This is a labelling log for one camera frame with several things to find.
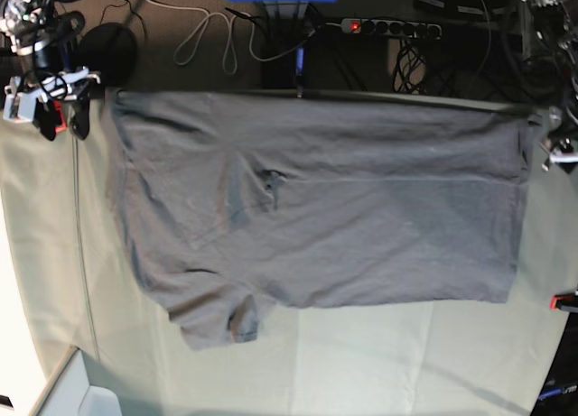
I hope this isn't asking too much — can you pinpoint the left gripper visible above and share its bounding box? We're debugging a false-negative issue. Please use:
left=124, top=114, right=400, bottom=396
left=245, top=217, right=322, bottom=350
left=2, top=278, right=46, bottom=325
left=539, top=108, right=577, bottom=171

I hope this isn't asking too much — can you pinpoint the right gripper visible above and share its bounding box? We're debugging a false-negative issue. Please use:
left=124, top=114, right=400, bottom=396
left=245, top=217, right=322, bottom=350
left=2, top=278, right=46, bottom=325
left=4, top=67, right=101, bottom=141

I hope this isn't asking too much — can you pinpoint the dark grey t-shirt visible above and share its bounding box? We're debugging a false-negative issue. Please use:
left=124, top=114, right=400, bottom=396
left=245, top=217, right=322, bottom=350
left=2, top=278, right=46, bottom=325
left=103, top=91, right=535, bottom=349

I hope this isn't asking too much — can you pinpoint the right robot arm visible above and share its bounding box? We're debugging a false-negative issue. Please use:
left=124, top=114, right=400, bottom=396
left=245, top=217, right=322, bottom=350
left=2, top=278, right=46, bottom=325
left=1, top=0, right=101, bottom=141

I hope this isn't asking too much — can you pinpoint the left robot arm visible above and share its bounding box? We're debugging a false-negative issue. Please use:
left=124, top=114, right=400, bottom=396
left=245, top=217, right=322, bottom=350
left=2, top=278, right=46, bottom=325
left=519, top=0, right=577, bottom=174

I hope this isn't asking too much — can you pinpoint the red clamp left edge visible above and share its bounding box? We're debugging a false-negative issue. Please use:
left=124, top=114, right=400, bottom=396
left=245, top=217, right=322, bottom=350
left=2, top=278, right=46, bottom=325
left=50, top=102, right=67, bottom=134

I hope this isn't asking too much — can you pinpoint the red clamp edge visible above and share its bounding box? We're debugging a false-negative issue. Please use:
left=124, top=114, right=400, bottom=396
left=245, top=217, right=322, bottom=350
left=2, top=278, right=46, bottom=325
left=50, top=102, right=67, bottom=134
left=550, top=292, right=578, bottom=314

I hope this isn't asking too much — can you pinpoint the black round floor base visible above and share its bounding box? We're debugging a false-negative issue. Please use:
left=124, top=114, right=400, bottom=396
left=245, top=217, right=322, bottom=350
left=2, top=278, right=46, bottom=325
left=73, top=23, right=138, bottom=88

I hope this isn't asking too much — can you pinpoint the red clamp right edge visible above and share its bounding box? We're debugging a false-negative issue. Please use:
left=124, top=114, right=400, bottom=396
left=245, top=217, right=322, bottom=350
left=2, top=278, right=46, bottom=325
left=550, top=292, right=578, bottom=314

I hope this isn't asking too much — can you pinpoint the pale green table cloth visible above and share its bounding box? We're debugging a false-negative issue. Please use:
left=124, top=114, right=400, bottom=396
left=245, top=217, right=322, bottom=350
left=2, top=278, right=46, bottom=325
left=1, top=90, right=577, bottom=415

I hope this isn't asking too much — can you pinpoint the white power strip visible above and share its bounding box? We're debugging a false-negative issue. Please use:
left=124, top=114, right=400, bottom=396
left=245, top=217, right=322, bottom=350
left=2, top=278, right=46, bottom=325
left=340, top=17, right=443, bottom=42

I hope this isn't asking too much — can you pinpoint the black device with labels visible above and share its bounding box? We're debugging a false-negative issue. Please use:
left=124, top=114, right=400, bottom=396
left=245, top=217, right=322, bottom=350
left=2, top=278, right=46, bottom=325
left=413, top=0, right=489, bottom=20

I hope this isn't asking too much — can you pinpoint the grey plastic bin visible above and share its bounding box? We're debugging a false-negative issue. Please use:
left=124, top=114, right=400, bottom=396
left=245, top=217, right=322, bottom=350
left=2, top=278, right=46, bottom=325
left=29, top=346, right=123, bottom=416

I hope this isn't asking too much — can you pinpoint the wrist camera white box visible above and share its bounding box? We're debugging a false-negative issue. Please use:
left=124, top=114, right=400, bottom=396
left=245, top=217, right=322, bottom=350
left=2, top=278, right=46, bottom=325
left=3, top=93, right=37, bottom=124

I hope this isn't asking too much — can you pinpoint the white cable on floor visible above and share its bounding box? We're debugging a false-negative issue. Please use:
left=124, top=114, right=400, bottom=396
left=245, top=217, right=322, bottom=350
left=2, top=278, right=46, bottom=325
left=139, top=0, right=299, bottom=77

